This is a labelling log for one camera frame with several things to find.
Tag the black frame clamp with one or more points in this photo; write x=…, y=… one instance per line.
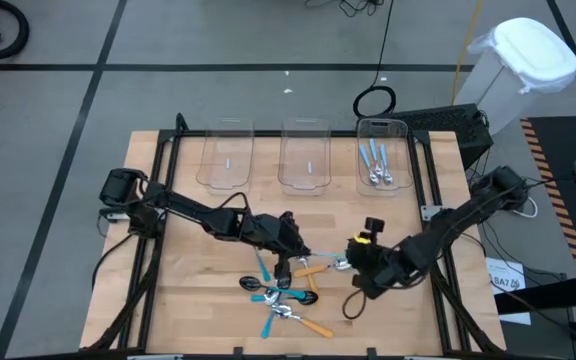
x=238, y=353
x=372, y=353

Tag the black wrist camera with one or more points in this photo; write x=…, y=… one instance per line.
x=374, y=225
x=282, y=272

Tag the black yellow striped platform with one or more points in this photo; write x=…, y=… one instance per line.
x=558, y=145

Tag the black perforated computer case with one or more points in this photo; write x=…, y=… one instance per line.
x=448, y=125

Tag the white trash can with liner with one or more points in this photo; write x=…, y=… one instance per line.
x=533, y=50

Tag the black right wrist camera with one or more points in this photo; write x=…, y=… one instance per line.
x=374, y=225

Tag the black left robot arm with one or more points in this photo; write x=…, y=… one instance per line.
x=188, y=212

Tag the black floor beam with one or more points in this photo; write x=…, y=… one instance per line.
x=548, y=299

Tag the black aluminium table frame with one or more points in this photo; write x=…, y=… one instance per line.
x=268, y=134

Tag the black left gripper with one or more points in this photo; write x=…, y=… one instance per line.
x=268, y=231

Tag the white paper sign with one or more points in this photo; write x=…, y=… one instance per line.
x=505, y=280

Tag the clear plastic bin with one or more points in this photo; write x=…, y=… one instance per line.
x=304, y=150
x=225, y=150
x=398, y=150

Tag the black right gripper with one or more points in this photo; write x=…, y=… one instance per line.
x=378, y=270

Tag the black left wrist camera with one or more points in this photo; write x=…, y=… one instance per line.
x=282, y=272

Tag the silver aluminium rail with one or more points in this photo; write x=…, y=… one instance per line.
x=153, y=357
x=418, y=358

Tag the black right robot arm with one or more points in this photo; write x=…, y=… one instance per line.
x=453, y=220

